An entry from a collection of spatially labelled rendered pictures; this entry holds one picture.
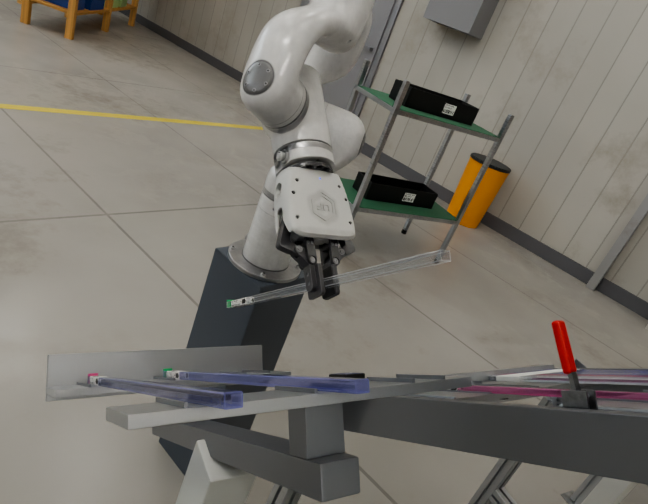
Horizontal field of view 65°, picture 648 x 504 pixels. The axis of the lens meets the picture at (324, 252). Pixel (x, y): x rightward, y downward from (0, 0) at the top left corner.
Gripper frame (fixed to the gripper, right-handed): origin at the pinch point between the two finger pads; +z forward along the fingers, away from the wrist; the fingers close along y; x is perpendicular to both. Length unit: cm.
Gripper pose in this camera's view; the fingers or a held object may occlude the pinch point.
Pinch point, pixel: (322, 281)
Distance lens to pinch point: 66.3
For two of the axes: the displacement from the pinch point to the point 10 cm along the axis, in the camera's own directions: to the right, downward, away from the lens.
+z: 1.4, 9.4, -3.2
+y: 8.3, 0.6, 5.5
